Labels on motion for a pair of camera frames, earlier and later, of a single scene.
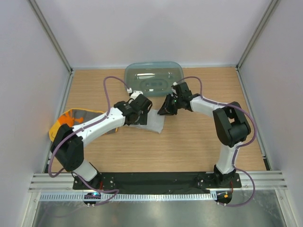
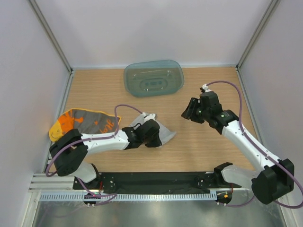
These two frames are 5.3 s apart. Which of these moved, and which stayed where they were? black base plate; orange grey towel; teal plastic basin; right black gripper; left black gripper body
Moved: left black gripper body; right black gripper
Stayed: teal plastic basin; black base plate; orange grey towel
